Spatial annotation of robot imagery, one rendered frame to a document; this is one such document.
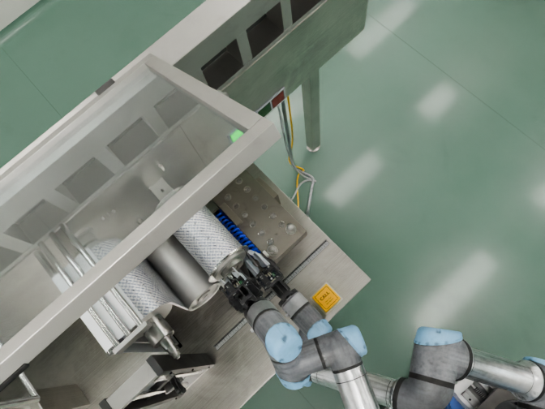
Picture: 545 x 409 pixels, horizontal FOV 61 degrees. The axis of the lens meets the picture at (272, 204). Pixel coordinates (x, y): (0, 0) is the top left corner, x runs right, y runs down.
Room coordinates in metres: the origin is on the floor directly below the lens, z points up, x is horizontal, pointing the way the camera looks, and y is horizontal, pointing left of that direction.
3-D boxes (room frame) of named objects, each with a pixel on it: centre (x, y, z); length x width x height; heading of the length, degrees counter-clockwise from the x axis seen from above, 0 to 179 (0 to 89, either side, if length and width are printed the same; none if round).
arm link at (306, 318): (0.08, 0.01, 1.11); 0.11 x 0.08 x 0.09; 24
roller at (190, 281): (0.37, 0.33, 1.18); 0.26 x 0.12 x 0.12; 24
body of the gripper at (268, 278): (0.23, 0.07, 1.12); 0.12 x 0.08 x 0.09; 24
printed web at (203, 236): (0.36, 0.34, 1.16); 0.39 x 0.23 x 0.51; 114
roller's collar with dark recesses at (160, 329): (0.18, 0.39, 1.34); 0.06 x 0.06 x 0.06; 24
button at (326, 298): (0.16, -0.07, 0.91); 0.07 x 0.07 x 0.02; 24
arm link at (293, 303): (0.15, 0.04, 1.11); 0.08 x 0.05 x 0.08; 114
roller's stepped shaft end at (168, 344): (0.13, 0.37, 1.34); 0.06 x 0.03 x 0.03; 24
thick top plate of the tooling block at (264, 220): (0.52, 0.08, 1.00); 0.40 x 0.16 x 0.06; 24
